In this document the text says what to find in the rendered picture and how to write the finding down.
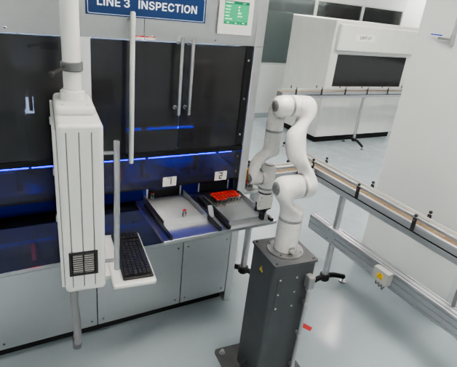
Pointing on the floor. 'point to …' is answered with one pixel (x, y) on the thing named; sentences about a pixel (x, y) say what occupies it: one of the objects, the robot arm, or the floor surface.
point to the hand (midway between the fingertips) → (261, 215)
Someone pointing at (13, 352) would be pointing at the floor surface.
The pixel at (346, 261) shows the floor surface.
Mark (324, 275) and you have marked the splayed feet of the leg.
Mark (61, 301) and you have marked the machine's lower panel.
